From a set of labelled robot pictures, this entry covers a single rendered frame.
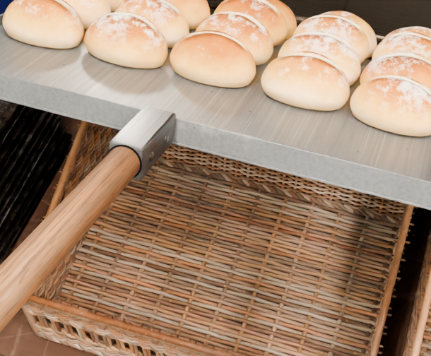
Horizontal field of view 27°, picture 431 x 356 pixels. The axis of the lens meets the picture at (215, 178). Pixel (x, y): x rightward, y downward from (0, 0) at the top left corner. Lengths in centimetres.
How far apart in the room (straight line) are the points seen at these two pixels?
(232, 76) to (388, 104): 17
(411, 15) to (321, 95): 41
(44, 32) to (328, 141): 35
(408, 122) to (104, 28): 35
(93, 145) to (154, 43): 54
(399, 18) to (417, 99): 42
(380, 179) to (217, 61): 25
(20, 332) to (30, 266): 93
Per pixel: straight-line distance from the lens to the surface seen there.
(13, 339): 155
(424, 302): 133
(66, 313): 139
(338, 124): 96
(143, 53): 100
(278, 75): 97
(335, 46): 104
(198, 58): 99
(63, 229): 66
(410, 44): 111
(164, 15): 108
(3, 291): 60
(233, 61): 98
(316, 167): 83
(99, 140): 154
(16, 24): 106
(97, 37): 102
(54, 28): 104
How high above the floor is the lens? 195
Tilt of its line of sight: 56 degrees down
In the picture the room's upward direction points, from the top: 3 degrees counter-clockwise
